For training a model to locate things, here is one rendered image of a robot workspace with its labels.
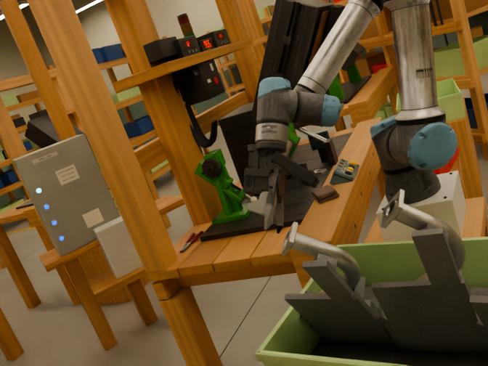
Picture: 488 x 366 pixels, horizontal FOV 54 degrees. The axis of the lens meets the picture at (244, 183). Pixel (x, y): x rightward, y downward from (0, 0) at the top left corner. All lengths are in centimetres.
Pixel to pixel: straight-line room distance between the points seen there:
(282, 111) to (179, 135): 90
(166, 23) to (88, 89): 1097
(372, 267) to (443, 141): 34
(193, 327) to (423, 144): 106
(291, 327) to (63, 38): 110
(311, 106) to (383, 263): 41
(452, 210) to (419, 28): 47
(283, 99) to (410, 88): 31
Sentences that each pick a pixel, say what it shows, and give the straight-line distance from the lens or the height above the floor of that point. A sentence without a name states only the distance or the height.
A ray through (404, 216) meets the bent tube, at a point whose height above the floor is 117.
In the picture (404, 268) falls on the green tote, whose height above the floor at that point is 89.
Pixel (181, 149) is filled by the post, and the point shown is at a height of 121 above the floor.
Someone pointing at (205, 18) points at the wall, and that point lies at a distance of 1199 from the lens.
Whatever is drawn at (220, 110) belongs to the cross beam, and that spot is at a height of 125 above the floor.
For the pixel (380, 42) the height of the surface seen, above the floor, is 114.
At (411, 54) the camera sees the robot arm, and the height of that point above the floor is 135.
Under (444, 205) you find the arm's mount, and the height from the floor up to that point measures 95.
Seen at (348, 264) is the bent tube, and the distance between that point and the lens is 85.
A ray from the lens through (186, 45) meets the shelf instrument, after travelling 201.
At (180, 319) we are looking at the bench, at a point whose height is 68.
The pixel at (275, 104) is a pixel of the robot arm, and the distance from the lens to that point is 109.
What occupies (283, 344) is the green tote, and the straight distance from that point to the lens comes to 101.
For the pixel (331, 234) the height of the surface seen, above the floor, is 90.
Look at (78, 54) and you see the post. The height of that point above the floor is 164.
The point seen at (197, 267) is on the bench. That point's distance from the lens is 164.
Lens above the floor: 148
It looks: 14 degrees down
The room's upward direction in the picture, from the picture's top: 20 degrees counter-clockwise
